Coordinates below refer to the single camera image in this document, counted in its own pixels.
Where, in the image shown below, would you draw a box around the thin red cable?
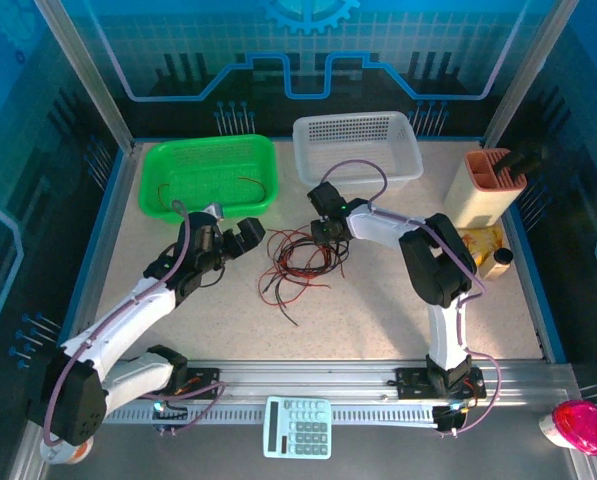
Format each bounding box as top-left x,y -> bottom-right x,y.
156,175 -> 269,206
270,229 -> 349,292
266,227 -> 350,275
257,234 -> 332,307

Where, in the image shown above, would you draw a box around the white plastic mesh basket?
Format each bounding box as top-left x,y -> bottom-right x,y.
292,110 -> 425,192

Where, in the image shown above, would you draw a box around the green plastic mesh basket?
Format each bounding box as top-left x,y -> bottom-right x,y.
138,133 -> 279,226

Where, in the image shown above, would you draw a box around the beige utensil holder orange rim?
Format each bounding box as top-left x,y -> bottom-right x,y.
443,148 -> 529,229

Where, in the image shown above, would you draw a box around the light blue calculator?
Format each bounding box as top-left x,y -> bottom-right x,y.
262,395 -> 333,460

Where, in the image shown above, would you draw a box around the tin can with pull-tab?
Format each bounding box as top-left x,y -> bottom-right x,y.
39,434 -> 95,466

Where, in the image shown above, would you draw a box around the white cup pink lid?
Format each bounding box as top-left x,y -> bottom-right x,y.
537,398 -> 597,457

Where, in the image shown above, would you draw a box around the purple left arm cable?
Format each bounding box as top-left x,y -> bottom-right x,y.
41,199 -> 228,447

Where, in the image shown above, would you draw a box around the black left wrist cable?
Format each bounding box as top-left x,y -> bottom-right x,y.
197,264 -> 228,290

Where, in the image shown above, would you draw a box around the aluminium table side rail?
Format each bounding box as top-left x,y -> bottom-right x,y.
60,142 -> 145,362

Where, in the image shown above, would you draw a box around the grey slotted cable duct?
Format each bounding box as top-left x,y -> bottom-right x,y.
102,405 -> 439,427

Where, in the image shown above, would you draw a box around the black utensil handles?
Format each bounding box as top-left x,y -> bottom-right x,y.
492,144 -> 547,179

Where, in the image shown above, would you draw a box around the aluminium frame post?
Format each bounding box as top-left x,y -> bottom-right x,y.
481,0 -> 579,151
31,0 -> 145,154

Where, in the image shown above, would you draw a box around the blue table border frame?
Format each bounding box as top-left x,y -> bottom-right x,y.
52,135 -> 569,365

